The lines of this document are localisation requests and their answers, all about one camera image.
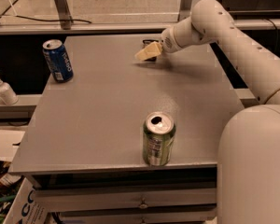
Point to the blue pepsi can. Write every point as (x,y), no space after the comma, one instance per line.
(58,60)

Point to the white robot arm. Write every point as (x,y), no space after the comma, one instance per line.
(248,157)

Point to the black rxbar chocolate wrapper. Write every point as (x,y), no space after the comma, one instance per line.
(151,50)

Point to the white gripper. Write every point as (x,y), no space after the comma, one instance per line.
(167,41)

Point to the white pump bottle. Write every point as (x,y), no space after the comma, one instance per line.
(7,94)

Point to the green soda can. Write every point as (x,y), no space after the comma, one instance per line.
(158,138)

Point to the white paper sheet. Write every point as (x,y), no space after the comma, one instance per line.
(9,143)

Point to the grey drawer cabinet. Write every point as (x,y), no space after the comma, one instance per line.
(150,196)

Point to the metal railing frame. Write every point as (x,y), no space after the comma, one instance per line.
(75,16)

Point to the white cardboard box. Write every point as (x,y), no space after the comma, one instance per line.
(25,209)

